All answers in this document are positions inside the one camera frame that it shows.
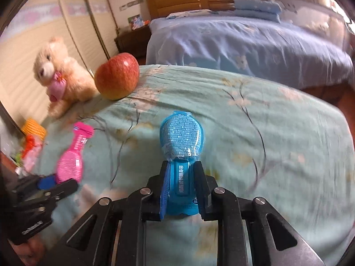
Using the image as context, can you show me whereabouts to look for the pink plastic package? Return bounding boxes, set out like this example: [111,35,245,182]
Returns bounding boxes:
[55,122,94,183]

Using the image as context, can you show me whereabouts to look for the blue plastic package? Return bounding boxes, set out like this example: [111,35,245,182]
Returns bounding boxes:
[160,111,205,216]

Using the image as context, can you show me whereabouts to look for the person's left hand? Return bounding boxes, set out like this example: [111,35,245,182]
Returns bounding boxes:
[10,235,46,266]

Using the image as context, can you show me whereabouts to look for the pink red snack wrapper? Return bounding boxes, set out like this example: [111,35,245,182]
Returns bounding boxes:
[21,134,43,173]

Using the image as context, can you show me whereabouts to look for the green drink pouch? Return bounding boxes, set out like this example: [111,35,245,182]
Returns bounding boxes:
[13,153,22,167]

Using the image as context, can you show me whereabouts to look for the light green floral bedsheet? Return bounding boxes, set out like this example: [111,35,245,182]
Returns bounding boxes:
[35,65,354,265]

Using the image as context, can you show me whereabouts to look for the cream teddy bear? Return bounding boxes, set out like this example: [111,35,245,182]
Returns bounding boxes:
[32,36,99,119]

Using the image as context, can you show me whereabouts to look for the red yellow apple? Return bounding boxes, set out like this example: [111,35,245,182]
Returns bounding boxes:
[95,53,140,100]

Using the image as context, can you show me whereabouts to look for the dark wooden nightstand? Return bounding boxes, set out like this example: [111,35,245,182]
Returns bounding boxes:
[114,25,151,61]

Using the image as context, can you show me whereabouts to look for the framed photo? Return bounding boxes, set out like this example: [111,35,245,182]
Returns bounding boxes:
[128,14,150,31]

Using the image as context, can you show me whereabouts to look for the white blue pillow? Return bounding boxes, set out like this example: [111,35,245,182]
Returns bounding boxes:
[166,9,218,19]

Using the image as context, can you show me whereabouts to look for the blue bed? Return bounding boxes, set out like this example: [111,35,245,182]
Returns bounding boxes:
[146,11,354,90]

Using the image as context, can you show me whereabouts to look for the white sliding wardrobe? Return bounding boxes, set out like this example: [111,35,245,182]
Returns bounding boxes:
[1,0,118,126]

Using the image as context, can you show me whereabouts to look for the folded blue quilts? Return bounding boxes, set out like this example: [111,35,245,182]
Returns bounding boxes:
[234,0,282,23]

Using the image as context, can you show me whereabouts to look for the grey bed guard rail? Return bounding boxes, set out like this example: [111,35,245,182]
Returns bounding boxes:
[276,0,352,53]

